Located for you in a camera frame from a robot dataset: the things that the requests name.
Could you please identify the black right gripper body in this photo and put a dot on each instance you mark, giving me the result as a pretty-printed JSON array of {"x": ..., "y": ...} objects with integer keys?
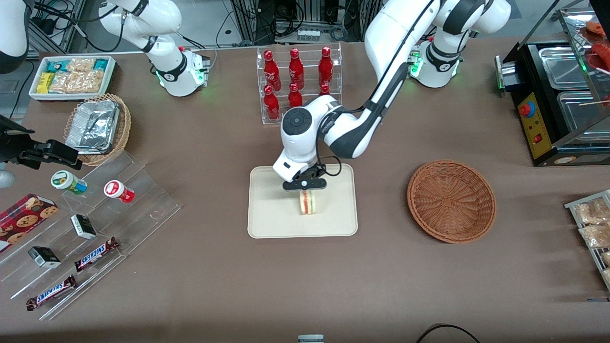
[{"x": 13, "y": 146}]

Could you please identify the triangle sandwich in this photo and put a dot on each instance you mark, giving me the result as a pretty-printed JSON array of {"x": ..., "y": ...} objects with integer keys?
[{"x": 308, "y": 204}]

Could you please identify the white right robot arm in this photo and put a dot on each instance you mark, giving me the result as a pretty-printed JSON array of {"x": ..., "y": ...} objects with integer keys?
[{"x": 176, "y": 71}]

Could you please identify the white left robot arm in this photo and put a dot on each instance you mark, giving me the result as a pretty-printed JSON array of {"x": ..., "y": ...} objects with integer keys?
[{"x": 352, "y": 133}]

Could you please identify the beige plastic tray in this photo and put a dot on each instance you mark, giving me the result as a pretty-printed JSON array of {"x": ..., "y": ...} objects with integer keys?
[{"x": 271, "y": 214}]

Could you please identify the light wicker basket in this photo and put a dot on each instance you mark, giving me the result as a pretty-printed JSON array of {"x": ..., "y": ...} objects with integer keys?
[{"x": 125, "y": 128}]

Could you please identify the brown wicker basket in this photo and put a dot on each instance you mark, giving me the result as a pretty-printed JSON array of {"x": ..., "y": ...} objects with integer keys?
[{"x": 450, "y": 202}]

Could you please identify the green lid cup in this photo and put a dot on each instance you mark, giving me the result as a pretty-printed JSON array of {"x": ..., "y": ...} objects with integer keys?
[{"x": 68, "y": 181}]

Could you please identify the stacked aluminium foil trays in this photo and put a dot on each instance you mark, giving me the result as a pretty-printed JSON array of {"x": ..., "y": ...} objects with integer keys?
[{"x": 93, "y": 126}]

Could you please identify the white plastic snack bin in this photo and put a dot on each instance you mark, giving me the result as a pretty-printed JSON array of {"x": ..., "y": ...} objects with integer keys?
[{"x": 34, "y": 91}]

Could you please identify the red cookie box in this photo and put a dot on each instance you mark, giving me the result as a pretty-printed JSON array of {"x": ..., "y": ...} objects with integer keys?
[{"x": 24, "y": 220}]

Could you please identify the red lid cup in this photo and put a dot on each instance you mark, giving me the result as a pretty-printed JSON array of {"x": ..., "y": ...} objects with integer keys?
[{"x": 118, "y": 190}]

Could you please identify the yellow snack pack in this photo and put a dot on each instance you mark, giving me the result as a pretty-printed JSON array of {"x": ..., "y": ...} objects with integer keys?
[{"x": 45, "y": 82}]

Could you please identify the clear cracker bag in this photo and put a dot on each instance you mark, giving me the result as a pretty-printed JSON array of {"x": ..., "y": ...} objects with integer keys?
[
  {"x": 81, "y": 64},
  {"x": 76, "y": 82}
]

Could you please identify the small dark box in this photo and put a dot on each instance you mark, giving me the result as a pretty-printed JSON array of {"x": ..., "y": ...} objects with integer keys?
[
  {"x": 44, "y": 257},
  {"x": 83, "y": 226}
]

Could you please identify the red cola bottle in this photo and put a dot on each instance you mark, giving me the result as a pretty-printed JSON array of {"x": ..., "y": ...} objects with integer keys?
[
  {"x": 325, "y": 66},
  {"x": 271, "y": 105},
  {"x": 296, "y": 69},
  {"x": 295, "y": 97},
  {"x": 271, "y": 71},
  {"x": 324, "y": 90}
]

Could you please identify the teal snack pack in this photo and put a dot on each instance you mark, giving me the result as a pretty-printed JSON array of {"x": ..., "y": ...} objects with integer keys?
[
  {"x": 56, "y": 65},
  {"x": 100, "y": 64}
]

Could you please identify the clear acrylic stepped display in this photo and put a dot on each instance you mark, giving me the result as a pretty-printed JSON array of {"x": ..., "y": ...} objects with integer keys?
[{"x": 143, "y": 200}]

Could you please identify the clear acrylic bottle rack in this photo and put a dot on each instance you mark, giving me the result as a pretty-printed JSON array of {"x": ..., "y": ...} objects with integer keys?
[{"x": 261, "y": 95}]

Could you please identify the snickers bar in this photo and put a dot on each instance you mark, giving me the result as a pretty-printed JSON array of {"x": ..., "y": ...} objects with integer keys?
[
  {"x": 95, "y": 255},
  {"x": 51, "y": 292}
]

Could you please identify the white power strip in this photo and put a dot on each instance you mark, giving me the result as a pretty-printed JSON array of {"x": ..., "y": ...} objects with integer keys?
[{"x": 309, "y": 35}]

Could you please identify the grey device edge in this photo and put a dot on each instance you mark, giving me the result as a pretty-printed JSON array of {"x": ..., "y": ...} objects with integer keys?
[{"x": 310, "y": 338}]

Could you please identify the black food warmer machine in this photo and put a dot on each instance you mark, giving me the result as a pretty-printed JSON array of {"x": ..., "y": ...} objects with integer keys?
[{"x": 536, "y": 128}]

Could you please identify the steel warmer pan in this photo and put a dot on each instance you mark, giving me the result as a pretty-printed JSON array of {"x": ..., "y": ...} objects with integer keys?
[
  {"x": 562, "y": 69},
  {"x": 579, "y": 114}
]

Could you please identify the clear nut snack bag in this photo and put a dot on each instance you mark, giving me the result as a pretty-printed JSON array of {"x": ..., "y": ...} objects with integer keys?
[
  {"x": 595, "y": 235},
  {"x": 591, "y": 212}
]

